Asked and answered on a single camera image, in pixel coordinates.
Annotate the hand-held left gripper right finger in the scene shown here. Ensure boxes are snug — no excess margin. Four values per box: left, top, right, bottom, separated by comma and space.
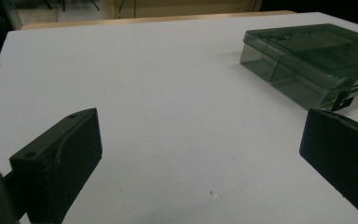
298, 107, 358, 224

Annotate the wooden table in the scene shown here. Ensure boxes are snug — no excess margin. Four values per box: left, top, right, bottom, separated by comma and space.
21, 9, 296, 31

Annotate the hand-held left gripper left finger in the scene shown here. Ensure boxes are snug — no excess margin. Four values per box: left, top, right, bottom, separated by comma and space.
8, 107, 103, 224

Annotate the smoky clear plastic organizer box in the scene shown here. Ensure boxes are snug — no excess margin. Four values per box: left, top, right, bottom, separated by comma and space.
240, 23, 358, 112

